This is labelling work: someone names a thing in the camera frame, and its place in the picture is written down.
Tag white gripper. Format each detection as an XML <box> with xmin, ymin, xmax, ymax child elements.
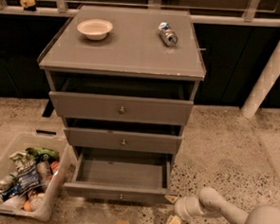
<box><xmin>165</xmin><ymin>195</ymin><xmax>221</xmax><ymax>224</ymax></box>

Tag grey bottom drawer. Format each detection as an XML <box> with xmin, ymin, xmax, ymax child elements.
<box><xmin>65</xmin><ymin>147</ymin><xmax>175</xmax><ymax>204</ymax></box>

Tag grey drawer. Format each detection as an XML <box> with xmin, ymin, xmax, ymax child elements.
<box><xmin>65</xmin><ymin>118</ymin><xmax>182</xmax><ymax>154</ymax></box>
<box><xmin>49</xmin><ymin>74</ymin><xmax>193</xmax><ymax>126</ymax></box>
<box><xmin>65</xmin><ymin>147</ymin><xmax>175</xmax><ymax>204</ymax></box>

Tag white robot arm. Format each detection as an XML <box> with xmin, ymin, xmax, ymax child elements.
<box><xmin>165</xmin><ymin>186</ymin><xmax>280</xmax><ymax>224</ymax></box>

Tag grey middle drawer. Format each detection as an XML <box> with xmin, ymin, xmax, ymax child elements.
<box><xmin>65</xmin><ymin>118</ymin><xmax>182</xmax><ymax>154</ymax></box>

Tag grey drawer cabinet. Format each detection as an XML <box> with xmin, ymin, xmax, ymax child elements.
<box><xmin>30</xmin><ymin>1</ymin><xmax>211</xmax><ymax>168</ymax></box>

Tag grey top drawer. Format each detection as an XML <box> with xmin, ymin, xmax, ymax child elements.
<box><xmin>49</xmin><ymin>74</ymin><xmax>193</xmax><ymax>126</ymax></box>

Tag green snack bag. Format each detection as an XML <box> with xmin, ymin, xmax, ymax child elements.
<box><xmin>26</xmin><ymin>146</ymin><xmax>60</xmax><ymax>162</ymax></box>

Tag orange fruit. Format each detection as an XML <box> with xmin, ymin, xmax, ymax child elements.
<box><xmin>23</xmin><ymin>200</ymin><xmax>32</xmax><ymax>212</ymax></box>

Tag blue snack bag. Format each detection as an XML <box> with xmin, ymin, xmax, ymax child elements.
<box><xmin>17</xmin><ymin>164</ymin><xmax>40</xmax><ymax>196</ymax></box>

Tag clear plastic bin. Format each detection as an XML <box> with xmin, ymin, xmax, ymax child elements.
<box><xmin>0</xmin><ymin>133</ymin><xmax>70</xmax><ymax>221</ymax></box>

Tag silver can in bin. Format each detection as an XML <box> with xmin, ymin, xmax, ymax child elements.
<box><xmin>0</xmin><ymin>172</ymin><xmax>17</xmax><ymax>193</ymax></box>

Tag crushed silver can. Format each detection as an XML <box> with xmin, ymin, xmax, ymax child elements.
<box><xmin>159</xmin><ymin>22</ymin><xmax>177</xmax><ymax>47</ymax></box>

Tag white bowl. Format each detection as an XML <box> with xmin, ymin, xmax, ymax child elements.
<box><xmin>78</xmin><ymin>19</ymin><xmax>113</xmax><ymax>41</ymax></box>

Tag white diagonal pillar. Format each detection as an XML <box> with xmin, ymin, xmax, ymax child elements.
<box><xmin>241</xmin><ymin>40</ymin><xmax>280</xmax><ymax>119</ymax></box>

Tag yellow black toy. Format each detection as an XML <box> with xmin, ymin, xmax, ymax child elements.
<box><xmin>19</xmin><ymin>0</ymin><xmax>36</xmax><ymax>11</ymax></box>

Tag metal railing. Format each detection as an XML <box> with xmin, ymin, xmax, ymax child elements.
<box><xmin>0</xmin><ymin>0</ymin><xmax>280</xmax><ymax>28</ymax></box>

